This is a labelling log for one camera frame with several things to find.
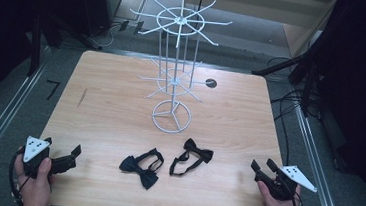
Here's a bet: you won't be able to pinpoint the person's left hand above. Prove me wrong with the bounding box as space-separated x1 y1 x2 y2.
10 146 57 206

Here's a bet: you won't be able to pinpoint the light wooden shelf unit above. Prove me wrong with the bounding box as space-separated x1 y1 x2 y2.
179 0 339 62

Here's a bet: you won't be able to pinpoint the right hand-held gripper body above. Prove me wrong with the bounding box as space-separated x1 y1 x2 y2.
252 161 320 205

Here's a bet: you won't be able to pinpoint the black floor cables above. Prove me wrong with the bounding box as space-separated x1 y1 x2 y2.
258 54 326 170

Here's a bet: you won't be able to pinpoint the round table cable grommet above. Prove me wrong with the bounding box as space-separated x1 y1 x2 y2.
204 77 218 90

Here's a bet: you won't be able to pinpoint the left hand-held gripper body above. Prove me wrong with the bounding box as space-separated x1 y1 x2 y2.
21 134 80 184

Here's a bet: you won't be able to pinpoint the white wire display rack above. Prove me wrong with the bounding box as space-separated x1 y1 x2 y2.
119 0 235 139

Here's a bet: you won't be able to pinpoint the dark cabinet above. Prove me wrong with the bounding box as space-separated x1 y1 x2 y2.
74 0 125 40

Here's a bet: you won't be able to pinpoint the white floor cable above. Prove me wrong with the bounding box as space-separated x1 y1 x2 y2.
98 21 126 51

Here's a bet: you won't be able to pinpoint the black stand legs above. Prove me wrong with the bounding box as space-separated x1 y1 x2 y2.
247 38 328 120
26 5 107 84

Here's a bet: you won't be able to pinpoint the dark curtain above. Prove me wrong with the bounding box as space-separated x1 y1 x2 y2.
298 0 366 206
0 0 91 123

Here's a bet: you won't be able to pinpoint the black bow tie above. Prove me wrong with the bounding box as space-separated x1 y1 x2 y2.
116 144 166 192
168 135 216 181

